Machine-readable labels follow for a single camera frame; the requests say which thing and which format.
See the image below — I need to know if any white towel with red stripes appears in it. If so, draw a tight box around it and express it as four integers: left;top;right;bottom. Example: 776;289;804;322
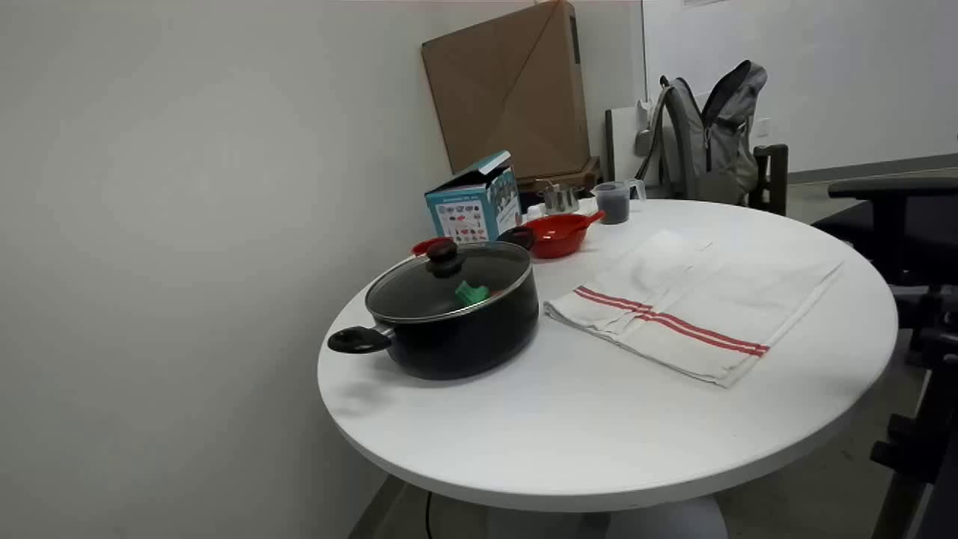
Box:
542;232;843;394

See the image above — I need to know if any small green object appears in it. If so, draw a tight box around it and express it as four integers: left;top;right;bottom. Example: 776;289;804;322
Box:
451;278;494;308

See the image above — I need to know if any small dark bowl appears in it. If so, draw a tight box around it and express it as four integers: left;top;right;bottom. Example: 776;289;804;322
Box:
497;224;538;253

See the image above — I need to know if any blue printed cardboard box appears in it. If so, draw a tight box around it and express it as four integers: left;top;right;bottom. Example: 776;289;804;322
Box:
423;151;523;248

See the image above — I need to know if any glass pot lid, black knob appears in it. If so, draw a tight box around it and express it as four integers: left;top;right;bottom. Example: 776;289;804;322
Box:
363;238;535;326

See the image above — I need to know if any black cooking pot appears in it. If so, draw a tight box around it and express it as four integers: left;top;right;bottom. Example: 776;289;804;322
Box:
325;239;542;383

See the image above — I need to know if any clear glass cup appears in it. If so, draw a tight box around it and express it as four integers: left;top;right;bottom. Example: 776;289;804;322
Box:
542;181;580;217

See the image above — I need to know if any grey measuring cup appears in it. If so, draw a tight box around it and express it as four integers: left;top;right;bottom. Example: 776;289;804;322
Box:
590;181;650;227

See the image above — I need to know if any large brown cardboard box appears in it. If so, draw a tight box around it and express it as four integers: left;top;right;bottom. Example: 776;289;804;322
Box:
420;0;593;187

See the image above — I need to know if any white panel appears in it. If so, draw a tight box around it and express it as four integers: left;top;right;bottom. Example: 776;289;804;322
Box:
605;103;665;189

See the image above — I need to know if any grey backpack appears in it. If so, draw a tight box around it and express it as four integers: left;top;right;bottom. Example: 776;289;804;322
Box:
638;57;768;207

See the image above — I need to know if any black chair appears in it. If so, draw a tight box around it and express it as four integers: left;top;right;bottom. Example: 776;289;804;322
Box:
743;141;791;219

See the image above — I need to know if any red plastic bowl with handle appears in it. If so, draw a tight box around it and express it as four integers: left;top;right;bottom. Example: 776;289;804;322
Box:
523;211;605;265

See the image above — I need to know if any black metal stand frame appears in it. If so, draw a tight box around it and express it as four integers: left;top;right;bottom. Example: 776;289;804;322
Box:
869;283;958;539

